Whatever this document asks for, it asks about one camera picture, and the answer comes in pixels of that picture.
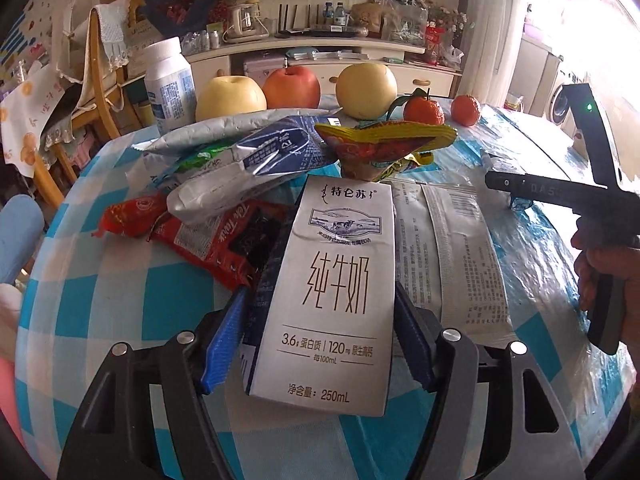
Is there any dark blue flower bouquet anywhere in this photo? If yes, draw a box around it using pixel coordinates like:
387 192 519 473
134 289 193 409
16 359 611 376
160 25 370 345
137 0 221 41

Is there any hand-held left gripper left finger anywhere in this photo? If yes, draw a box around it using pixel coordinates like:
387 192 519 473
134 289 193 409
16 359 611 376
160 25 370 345
57 285 251 480

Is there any round yellow apple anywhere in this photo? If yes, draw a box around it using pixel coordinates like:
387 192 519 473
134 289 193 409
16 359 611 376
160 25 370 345
335 62 398 120

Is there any black router with antennas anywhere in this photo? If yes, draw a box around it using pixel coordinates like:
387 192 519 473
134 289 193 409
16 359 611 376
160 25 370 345
275 2 326 39

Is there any cream electric kettle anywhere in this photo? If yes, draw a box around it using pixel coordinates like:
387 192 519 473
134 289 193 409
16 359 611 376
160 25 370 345
222 4 271 43

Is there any person's right hand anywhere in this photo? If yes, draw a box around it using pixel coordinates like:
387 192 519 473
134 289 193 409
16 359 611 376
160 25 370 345
571 227 640 353

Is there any dried flower bunch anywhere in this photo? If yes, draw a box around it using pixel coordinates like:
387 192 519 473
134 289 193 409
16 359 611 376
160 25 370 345
430 5 476 36

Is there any green wrapper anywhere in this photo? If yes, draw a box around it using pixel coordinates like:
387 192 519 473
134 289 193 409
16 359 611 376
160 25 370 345
175 142 236 173

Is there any large red wrapper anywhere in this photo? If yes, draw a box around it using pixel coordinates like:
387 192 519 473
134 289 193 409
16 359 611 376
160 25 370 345
150 199 288 291

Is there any small tangerine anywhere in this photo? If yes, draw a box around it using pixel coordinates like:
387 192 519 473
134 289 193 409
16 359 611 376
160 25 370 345
451 94 482 127

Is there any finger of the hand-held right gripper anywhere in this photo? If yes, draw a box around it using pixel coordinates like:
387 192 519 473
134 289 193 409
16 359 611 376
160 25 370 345
484 170 608 207

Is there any brown bag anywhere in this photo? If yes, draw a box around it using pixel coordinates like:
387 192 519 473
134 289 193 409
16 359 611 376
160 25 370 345
350 0 386 36

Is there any white milk carton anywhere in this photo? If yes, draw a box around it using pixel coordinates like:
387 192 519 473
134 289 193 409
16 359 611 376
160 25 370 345
241 175 396 418

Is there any wooden chair with cream cover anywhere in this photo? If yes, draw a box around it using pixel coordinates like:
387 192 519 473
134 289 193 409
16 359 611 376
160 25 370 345
50 7 133 141

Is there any cluster of small bottles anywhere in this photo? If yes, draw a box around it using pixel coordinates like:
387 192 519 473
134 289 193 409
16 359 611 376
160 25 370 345
182 30 223 56

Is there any tangerine with leaf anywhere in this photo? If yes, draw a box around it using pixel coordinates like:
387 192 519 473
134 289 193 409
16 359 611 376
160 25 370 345
390 87 446 127

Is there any blue snack packet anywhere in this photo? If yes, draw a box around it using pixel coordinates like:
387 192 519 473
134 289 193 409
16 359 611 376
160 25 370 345
166 116 341 226

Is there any cream television cabinet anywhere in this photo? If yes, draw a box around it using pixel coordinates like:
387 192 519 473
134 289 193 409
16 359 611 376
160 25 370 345
187 35 463 98

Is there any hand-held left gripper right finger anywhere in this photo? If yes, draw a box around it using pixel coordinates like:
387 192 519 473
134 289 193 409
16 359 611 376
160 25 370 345
394 280 586 480

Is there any white curtain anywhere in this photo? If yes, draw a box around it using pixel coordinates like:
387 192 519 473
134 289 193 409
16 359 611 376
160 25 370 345
462 0 528 106

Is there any yellow red snack bag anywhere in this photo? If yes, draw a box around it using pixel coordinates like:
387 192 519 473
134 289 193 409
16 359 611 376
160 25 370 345
314 119 458 183

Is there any blue checkered tablecloth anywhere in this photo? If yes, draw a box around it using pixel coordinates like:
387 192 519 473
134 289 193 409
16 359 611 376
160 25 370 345
15 92 638 480

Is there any light blue stool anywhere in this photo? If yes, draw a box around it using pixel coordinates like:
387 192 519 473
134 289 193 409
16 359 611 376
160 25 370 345
0 194 46 286

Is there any crumpled silver foil bag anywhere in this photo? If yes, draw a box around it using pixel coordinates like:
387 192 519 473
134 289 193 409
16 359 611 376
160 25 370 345
132 108 346 157

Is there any clear plastic bag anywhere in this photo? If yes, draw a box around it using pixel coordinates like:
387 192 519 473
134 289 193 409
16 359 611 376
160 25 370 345
382 0 431 43

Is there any large yellow apple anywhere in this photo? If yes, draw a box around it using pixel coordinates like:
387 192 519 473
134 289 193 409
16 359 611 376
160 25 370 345
195 74 268 123

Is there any orange print white cloth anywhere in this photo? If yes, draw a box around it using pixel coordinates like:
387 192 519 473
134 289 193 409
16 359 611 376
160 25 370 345
0 67 66 178

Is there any red packet on cabinet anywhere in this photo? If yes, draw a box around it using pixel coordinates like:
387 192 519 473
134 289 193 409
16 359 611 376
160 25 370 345
425 25 446 63

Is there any red apple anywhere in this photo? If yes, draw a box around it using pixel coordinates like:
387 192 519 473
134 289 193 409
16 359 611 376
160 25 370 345
262 65 321 110

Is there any colourful wall poster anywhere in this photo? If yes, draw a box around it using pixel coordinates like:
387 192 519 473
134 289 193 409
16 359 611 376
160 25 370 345
0 10 41 81

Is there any white plastic bottle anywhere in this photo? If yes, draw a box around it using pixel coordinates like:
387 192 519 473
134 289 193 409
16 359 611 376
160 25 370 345
144 37 197 136

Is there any white washing machine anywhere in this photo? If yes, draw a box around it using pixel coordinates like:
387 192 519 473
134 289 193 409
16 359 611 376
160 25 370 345
547 80 583 138

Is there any flat silver printed wrapper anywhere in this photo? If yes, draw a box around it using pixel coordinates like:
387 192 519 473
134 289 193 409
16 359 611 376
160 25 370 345
390 180 518 347

